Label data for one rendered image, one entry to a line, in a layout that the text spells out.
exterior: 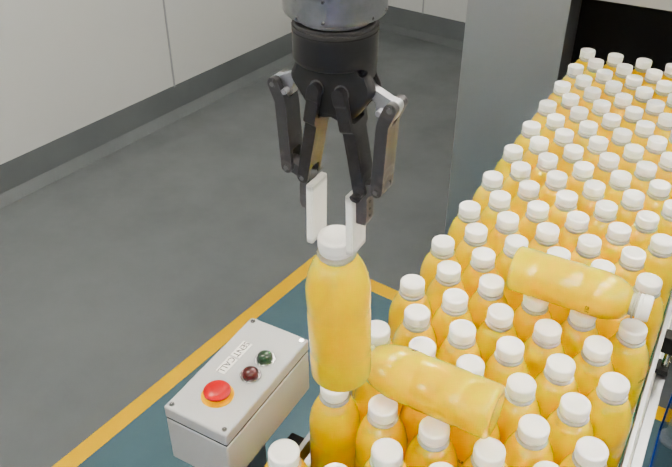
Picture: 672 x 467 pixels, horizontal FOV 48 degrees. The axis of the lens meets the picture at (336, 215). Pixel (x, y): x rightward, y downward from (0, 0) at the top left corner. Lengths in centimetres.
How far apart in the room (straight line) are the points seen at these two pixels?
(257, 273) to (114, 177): 106
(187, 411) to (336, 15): 59
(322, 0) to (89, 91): 334
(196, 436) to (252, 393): 9
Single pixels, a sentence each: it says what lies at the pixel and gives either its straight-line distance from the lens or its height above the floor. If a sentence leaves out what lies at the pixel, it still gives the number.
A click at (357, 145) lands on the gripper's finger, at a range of 68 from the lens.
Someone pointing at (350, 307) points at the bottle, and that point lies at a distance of 78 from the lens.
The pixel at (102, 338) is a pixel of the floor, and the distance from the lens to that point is 282.
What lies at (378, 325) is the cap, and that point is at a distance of 111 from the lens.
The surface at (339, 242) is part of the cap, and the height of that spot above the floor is 140.
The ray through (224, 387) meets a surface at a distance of 102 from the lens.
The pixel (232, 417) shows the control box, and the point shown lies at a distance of 100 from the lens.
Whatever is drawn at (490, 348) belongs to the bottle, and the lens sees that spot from 117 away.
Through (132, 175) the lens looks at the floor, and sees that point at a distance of 374.
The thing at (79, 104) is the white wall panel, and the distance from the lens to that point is 389.
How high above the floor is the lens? 184
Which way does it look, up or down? 34 degrees down
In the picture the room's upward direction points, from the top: straight up
